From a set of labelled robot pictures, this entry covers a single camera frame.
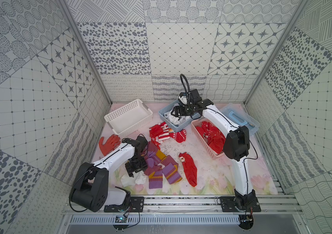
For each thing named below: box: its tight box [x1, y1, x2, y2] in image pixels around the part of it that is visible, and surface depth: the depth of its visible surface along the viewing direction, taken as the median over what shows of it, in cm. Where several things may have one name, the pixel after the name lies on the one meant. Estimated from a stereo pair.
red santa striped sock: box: [148, 121, 187, 144], surface depth 101 cm
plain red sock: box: [178, 152, 198, 187], surface depth 88 cm
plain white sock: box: [120, 170, 147, 187], surface depth 82 cm
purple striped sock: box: [142, 141, 183, 190], surface depth 86 cm
